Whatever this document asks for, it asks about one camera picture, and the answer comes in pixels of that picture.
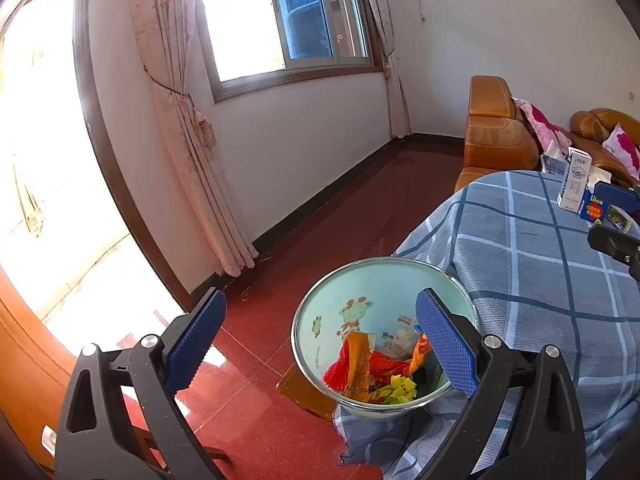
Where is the blue plaid tablecloth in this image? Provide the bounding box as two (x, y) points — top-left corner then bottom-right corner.
(332, 169), (640, 480)

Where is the window with brown frame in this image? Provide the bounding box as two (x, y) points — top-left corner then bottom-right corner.
(196, 0), (382, 102)

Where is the white yellow plastic bag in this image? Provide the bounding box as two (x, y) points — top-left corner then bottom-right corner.
(378, 326), (420, 361)

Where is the red plastic bag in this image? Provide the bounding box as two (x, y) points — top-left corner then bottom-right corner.
(322, 342), (411, 399)

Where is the small dark sachet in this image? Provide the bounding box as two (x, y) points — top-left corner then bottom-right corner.
(604, 205), (638, 234)

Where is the light blue cartoon trash bin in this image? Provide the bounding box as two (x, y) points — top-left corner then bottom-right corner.
(291, 257), (480, 420)

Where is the blue Look milk carton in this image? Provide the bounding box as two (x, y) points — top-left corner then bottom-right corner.
(578, 181), (622, 223)

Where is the orange snack packet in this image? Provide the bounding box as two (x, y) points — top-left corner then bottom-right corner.
(343, 333), (432, 404)

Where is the yellow foil wrapper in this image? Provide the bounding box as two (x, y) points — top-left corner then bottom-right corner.
(369, 375), (416, 405)

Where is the pink right curtain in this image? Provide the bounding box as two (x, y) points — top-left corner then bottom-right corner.
(368, 0), (412, 138)

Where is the pink curtain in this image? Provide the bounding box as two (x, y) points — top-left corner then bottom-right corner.
(368, 0), (412, 138)
(129, 0), (257, 278)

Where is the pink left curtain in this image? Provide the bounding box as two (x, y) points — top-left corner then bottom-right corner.
(129, 0), (257, 278)

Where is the brown leather armchair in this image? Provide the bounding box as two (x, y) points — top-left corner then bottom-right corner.
(454, 75), (540, 192)

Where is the pink floral cushion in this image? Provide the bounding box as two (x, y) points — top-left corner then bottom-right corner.
(602, 124), (640, 180)

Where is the tall white milk carton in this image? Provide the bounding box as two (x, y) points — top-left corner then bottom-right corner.
(558, 148), (592, 212)

